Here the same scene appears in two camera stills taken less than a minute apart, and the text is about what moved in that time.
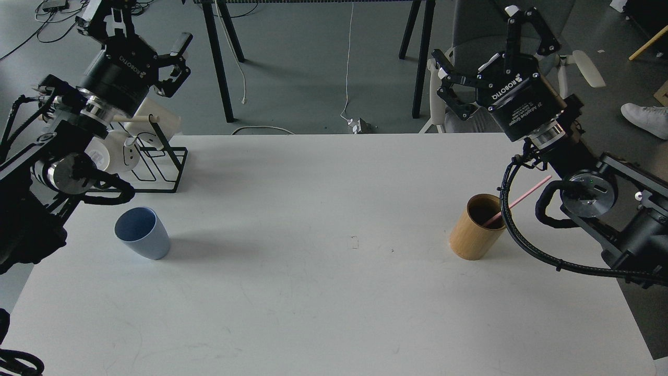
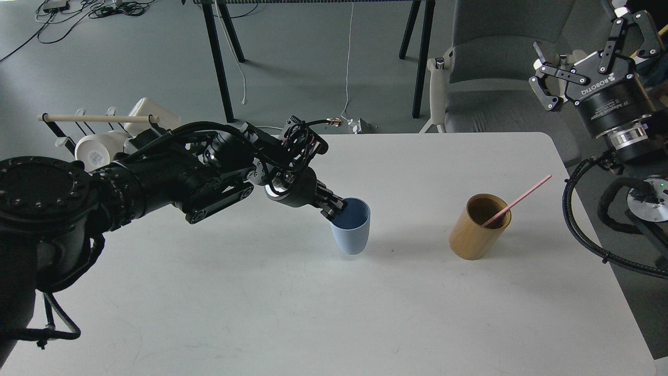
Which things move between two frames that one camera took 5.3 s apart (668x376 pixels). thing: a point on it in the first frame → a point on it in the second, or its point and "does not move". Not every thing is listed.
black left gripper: [121, 73] → [298, 187]
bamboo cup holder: [469, 239] does not move
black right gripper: [509, 84] → [613, 104]
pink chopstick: [497, 216] does not move
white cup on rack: [118, 152] does not move
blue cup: [141, 228] → [350, 226]
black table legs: [219, 68] does not move
